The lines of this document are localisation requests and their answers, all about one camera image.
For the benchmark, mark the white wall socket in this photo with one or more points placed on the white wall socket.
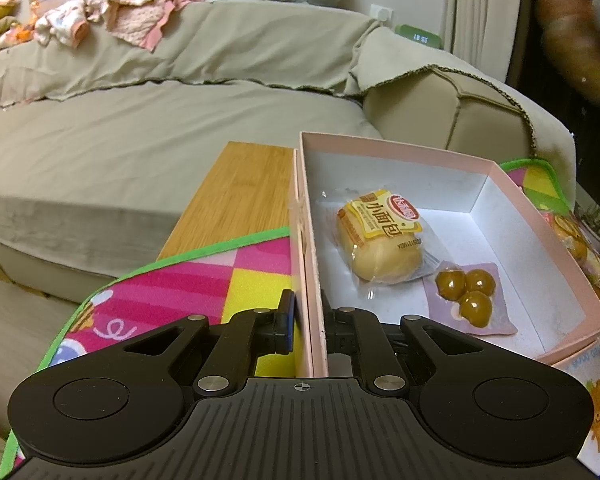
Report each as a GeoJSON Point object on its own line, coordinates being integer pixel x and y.
{"type": "Point", "coordinates": [381, 13]}

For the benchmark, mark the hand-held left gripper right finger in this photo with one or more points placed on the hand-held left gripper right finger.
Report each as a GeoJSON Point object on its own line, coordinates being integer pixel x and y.
{"type": "Point", "coordinates": [341, 331]}

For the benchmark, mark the beige sofa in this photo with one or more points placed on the beige sofa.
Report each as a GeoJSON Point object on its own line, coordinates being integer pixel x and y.
{"type": "Point", "coordinates": [420, 110]}

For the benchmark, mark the beige fringed sofa cover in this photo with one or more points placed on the beige fringed sofa cover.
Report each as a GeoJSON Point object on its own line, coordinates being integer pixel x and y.
{"type": "Point", "coordinates": [230, 45]}

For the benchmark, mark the green digital clock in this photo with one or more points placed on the green digital clock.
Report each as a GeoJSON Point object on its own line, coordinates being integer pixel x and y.
{"type": "Point", "coordinates": [420, 37]}

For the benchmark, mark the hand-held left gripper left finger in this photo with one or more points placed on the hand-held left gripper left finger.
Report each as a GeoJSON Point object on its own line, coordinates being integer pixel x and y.
{"type": "Point", "coordinates": [286, 322]}

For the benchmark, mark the person's right forearm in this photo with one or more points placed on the person's right forearm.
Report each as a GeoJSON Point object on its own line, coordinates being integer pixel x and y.
{"type": "Point", "coordinates": [575, 45]}

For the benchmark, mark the bread packet with yellow label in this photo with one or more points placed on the bread packet with yellow label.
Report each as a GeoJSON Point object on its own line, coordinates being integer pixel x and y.
{"type": "Point", "coordinates": [380, 245]}

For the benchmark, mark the pink cardboard box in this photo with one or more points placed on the pink cardboard box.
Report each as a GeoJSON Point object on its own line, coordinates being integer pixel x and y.
{"type": "Point", "coordinates": [545, 240]}

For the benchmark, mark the colourful play mat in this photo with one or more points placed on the colourful play mat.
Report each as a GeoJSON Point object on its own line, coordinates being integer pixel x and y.
{"type": "Point", "coordinates": [180, 285]}

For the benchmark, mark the white floral baby garment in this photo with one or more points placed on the white floral baby garment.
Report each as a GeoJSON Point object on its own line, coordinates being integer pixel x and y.
{"type": "Point", "coordinates": [62, 20]}

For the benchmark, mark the pink baby garment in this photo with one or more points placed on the pink baby garment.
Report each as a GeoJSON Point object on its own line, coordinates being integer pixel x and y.
{"type": "Point", "coordinates": [135, 15]}

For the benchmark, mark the cream curtain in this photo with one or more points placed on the cream curtain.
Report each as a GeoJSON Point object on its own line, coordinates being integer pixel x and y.
{"type": "Point", "coordinates": [480, 15]}

